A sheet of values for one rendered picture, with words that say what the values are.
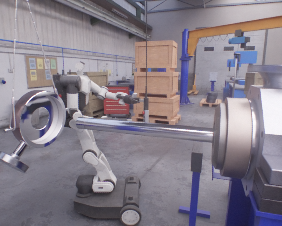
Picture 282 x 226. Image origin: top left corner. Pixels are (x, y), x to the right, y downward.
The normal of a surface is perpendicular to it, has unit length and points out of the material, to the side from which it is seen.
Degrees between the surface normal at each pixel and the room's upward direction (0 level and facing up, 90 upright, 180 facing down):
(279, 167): 0
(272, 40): 90
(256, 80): 90
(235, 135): 71
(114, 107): 90
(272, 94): 45
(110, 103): 90
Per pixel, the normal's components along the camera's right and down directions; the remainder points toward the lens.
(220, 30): -0.78, 0.13
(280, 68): -0.60, 0.17
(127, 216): 0.01, 0.21
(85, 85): 0.80, 0.11
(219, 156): -0.31, 0.43
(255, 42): -0.34, 0.20
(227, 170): -0.27, 0.67
